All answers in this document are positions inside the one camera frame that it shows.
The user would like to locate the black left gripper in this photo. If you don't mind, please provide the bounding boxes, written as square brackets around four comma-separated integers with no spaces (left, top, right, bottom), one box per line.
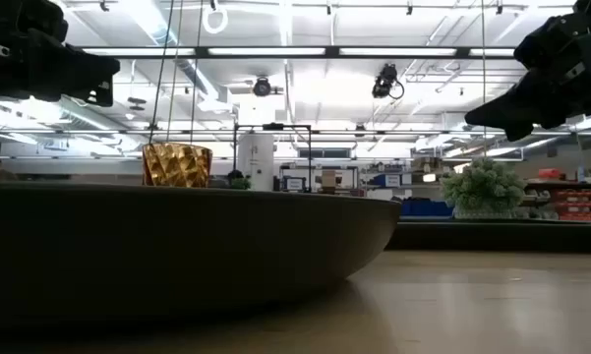
[0,0,122,108]

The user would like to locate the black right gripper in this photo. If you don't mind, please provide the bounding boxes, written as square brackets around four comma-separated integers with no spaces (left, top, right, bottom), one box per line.
[463,0,591,144]

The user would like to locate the gold faceted cup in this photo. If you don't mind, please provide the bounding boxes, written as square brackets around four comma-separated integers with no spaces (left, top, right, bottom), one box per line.
[141,142,213,189]

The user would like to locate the black serving tray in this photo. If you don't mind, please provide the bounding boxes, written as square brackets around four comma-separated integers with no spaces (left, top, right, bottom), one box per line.
[384,218,591,256]

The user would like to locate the green bushy plant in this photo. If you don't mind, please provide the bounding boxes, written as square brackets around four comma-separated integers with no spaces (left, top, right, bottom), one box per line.
[440,156,528,220]

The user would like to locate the red storage bin shelf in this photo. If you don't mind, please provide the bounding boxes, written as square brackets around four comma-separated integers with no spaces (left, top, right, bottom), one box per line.
[525,167,591,222]

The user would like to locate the blue storage bins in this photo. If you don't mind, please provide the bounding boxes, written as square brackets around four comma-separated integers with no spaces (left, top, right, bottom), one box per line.
[400,197,455,218]

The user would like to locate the white cylindrical column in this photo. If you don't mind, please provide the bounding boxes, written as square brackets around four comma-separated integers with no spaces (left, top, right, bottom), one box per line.
[236,133,275,192]

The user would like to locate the black horizontal rig bar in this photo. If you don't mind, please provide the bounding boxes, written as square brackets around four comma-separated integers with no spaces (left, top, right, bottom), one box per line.
[76,45,518,61]

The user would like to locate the thin black hanging cable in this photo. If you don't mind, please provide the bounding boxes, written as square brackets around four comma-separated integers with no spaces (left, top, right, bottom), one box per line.
[148,0,176,145]
[165,0,185,144]
[480,0,488,159]
[190,0,204,145]

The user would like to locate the black overhead camera with cable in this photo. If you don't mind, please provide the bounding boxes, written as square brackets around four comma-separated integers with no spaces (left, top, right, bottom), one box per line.
[371,62,406,101]

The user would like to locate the white hanging ring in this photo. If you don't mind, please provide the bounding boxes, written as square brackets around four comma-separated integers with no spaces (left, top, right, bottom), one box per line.
[201,3,230,35]

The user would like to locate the round black ceiling camera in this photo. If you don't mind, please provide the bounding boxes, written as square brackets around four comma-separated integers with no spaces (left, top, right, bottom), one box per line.
[252,76,273,98]

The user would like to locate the black metal frame stand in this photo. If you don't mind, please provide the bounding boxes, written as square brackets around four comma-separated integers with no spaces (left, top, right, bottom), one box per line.
[232,123,314,194]

